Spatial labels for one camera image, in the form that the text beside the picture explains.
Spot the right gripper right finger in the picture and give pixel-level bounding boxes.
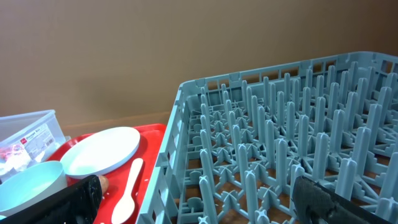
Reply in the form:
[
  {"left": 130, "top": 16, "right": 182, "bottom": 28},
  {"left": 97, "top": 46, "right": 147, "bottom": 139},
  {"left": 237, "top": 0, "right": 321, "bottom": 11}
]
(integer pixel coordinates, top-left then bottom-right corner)
[{"left": 292, "top": 176, "right": 388, "bottom": 224}]

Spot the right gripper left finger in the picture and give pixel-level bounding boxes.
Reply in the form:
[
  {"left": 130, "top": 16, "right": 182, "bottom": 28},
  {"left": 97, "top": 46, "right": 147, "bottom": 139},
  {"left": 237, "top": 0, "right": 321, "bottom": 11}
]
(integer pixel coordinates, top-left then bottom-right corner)
[{"left": 1, "top": 175, "right": 103, "bottom": 224}]

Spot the green bowl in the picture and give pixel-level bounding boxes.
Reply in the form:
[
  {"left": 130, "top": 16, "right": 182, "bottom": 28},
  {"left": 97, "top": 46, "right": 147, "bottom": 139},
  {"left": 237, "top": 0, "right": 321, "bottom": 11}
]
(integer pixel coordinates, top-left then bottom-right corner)
[{"left": 1, "top": 161, "right": 67, "bottom": 217}]

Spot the grey dishwasher rack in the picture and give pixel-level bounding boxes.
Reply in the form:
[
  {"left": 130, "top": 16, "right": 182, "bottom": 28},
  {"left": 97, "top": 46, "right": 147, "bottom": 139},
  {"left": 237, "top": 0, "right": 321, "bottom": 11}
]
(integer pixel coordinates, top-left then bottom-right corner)
[{"left": 137, "top": 52, "right": 397, "bottom": 223}]

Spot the orange carrot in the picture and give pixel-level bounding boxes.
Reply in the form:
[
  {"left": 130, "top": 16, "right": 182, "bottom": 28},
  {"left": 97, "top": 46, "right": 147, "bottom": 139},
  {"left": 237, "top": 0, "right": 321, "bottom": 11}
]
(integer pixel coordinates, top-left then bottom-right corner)
[{"left": 98, "top": 175, "right": 109, "bottom": 194}]

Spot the white plastic spoon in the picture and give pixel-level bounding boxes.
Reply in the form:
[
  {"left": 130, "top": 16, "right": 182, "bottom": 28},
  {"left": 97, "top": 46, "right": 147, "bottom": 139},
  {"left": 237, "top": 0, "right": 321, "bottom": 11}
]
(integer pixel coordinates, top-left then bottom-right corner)
[{"left": 111, "top": 158, "right": 144, "bottom": 224}]

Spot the light blue plate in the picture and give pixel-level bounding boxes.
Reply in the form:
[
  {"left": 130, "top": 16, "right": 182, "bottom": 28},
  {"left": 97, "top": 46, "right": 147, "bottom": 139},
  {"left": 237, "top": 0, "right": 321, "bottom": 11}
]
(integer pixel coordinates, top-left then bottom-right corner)
[{"left": 60, "top": 126, "right": 141, "bottom": 179}]

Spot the clear plastic bin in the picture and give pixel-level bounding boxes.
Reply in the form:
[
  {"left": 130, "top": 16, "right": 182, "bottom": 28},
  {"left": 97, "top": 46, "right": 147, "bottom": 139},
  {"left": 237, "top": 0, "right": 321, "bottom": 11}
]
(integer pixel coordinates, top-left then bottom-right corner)
[{"left": 1, "top": 110, "right": 66, "bottom": 183}]

